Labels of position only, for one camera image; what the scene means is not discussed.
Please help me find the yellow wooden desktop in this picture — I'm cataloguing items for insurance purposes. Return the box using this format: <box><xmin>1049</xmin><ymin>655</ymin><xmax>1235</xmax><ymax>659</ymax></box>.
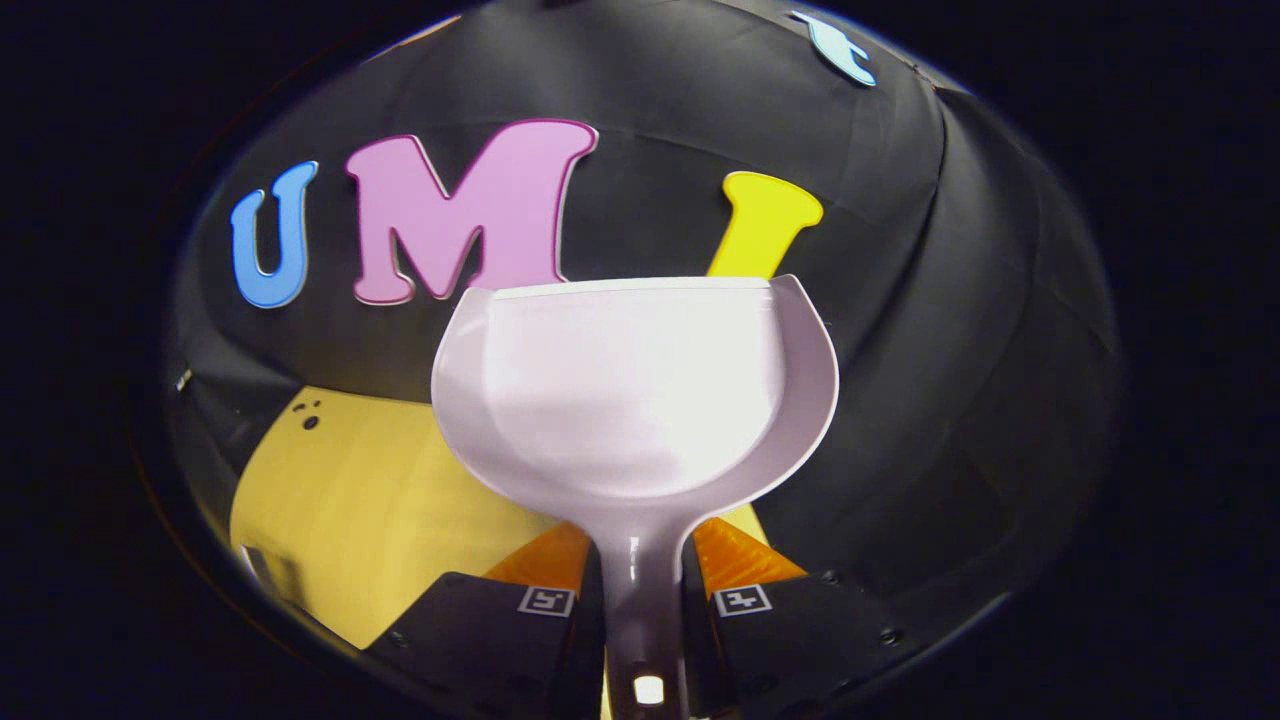
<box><xmin>229</xmin><ymin>386</ymin><xmax>773</xmax><ymax>720</ymax></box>

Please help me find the small light grey dustpan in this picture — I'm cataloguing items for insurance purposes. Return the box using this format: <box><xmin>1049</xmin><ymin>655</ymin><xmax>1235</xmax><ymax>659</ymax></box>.
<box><xmin>431</xmin><ymin>274</ymin><xmax>841</xmax><ymax>720</ymax></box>

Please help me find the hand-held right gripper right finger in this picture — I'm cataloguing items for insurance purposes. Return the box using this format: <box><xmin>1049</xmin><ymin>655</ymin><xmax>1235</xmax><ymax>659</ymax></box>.
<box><xmin>682</xmin><ymin>516</ymin><xmax>908</xmax><ymax>720</ymax></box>

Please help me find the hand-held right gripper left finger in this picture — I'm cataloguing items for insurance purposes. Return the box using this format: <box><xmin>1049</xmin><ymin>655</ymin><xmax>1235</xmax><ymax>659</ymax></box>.
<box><xmin>363</xmin><ymin>520</ymin><xmax>608</xmax><ymax>720</ymax></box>

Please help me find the black backdrop cloth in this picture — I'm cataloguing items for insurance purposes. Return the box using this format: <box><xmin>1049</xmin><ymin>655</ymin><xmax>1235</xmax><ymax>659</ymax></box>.
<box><xmin>165</xmin><ymin>0</ymin><xmax>1121</xmax><ymax>651</ymax></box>

